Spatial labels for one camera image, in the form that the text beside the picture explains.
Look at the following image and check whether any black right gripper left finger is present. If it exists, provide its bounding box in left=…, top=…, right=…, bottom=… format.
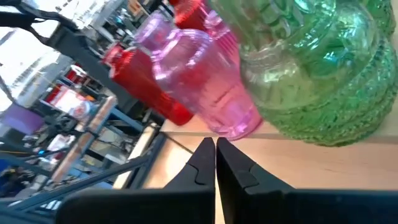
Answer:
left=55, top=137, right=216, bottom=224

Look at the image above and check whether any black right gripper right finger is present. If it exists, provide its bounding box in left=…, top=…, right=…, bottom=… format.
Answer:
left=216, top=137, right=398, bottom=224

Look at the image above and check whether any tall red ribbed cylinder vase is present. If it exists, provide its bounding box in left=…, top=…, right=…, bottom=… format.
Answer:
left=102, top=43, right=195, bottom=127

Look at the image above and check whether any large green diamond-pattern vase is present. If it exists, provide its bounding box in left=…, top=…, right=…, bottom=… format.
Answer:
left=208, top=0, right=398, bottom=147

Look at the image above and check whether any pink bell-shaped ribbed vase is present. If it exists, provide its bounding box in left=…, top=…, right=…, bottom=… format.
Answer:
left=133, top=11, right=264, bottom=141

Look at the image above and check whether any red ribbed bottle vase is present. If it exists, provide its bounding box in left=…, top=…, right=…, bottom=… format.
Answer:
left=169, top=0, right=212, bottom=31

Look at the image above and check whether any background storage rack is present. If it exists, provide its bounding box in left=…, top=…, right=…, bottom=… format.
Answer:
left=0, top=0, right=175, bottom=200

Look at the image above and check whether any black table frame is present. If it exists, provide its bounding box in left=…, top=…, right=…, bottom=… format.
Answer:
left=0, top=132, right=167, bottom=224

